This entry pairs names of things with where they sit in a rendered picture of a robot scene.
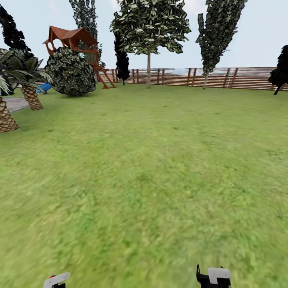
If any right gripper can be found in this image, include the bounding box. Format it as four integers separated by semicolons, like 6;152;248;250
196;265;231;288

